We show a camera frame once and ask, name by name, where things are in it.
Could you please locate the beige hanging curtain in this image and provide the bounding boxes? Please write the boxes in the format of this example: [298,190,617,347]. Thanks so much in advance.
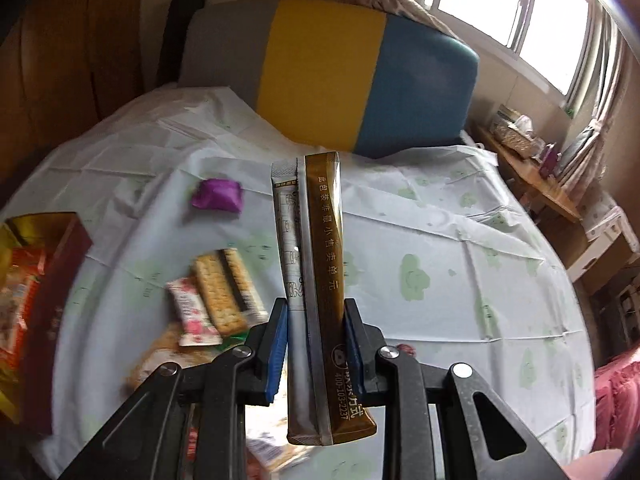
[555,10,631,186]

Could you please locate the cracker packet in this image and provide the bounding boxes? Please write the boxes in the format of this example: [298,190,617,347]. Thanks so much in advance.
[220,248,268,326]
[194,255,249,337]

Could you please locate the clear puffed rice packet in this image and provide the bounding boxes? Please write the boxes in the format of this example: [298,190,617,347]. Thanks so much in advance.
[125,325,211,392]

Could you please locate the clear peanut bag red print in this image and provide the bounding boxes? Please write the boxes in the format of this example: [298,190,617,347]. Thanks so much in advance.
[0,247,47,376]

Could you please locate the metal tin box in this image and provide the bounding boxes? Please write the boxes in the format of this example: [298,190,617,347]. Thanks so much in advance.
[0,211,94,436]

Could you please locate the grey yellow blue chair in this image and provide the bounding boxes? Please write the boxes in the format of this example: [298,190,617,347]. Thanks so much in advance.
[177,0,480,158]

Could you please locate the white cardboard box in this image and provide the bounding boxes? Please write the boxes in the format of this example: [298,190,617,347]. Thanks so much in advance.
[567,205,640,296]

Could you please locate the window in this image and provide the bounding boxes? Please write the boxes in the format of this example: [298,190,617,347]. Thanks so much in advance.
[425,0,596,96]

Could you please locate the silver stick packet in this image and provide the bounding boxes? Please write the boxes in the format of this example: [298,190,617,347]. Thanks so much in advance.
[270,157,321,446]

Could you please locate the pink white candy packet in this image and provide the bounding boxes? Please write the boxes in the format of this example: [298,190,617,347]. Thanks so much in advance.
[166,277,223,347]

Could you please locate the purple snack packet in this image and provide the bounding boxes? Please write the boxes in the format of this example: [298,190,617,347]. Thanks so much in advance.
[191,178,244,216]

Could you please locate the white plastic tablecloth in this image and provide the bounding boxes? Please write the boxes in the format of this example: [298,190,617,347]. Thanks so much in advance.
[0,85,596,480]

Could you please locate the green snack packet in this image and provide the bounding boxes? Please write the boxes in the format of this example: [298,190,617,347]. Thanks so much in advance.
[220,332,251,356]

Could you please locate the pink red blanket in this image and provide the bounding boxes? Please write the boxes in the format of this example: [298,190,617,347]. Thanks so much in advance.
[592,345,640,453]

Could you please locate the woven tissue box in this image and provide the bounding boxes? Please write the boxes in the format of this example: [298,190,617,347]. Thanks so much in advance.
[487,105,546,161]

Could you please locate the wooden cabinet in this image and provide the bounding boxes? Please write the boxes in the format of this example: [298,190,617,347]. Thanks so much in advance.
[0,0,146,196]

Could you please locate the wooden side shelf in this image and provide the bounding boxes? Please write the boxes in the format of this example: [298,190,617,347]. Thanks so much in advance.
[470,125,586,221]

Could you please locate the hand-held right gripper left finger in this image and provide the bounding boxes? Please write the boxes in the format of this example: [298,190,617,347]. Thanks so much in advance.
[60,297,291,480]

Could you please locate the brown stick packet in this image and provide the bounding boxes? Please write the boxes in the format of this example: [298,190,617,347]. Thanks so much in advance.
[304,151,377,446]

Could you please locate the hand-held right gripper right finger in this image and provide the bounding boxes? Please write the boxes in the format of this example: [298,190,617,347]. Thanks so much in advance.
[342,298,571,480]

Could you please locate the white snack packet red print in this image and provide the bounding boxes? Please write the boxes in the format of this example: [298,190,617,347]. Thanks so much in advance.
[247,435,303,473]

